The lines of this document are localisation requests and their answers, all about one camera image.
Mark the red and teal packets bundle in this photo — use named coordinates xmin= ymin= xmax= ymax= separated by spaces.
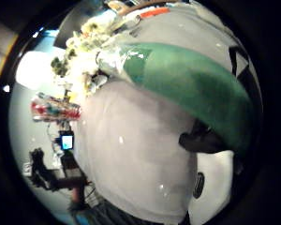
xmin=30 ymin=92 xmax=82 ymax=124

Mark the small device with lit screen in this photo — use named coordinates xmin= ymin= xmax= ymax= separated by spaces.
xmin=58 ymin=130 xmax=75 ymax=152

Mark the white cube with black markers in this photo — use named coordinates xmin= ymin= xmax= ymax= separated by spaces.
xmin=228 ymin=44 xmax=255 ymax=83

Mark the orange tool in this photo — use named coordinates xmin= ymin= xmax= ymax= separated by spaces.
xmin=138 ymin=7 xmax=171 ymax=20

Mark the black camera stand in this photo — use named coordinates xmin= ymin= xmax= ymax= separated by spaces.
xmin=27 ymin=147 xmax=88 ymax=192

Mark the flower bouquet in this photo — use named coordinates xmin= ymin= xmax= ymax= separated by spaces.
xmin=51 ymin=20 xmax=256 ymax=155

